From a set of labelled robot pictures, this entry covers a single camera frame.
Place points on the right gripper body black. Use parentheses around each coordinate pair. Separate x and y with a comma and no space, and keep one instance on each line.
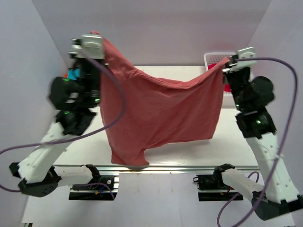
(231,71)

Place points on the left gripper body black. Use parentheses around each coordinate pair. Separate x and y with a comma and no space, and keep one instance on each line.
(88,65)

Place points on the salmon pink t shirt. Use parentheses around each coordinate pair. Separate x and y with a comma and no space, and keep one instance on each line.
(158,111)

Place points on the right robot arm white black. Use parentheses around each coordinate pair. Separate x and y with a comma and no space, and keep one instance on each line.
(258,129)

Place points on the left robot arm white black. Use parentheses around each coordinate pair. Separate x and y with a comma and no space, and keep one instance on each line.
(74,100)

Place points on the white plastic basket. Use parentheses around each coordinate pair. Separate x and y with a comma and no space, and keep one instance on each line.
(210,60)

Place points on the folded teal t shirt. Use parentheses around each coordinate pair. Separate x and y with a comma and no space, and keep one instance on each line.
(73,74)

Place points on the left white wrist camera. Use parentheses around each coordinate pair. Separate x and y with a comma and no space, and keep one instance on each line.
(88,45)

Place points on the aluminium front rail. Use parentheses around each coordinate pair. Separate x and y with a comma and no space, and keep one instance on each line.
(116,169)

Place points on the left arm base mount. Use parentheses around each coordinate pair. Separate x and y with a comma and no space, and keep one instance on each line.
(100,188)

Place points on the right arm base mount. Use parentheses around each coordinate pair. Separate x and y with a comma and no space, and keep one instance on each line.
(212,188)

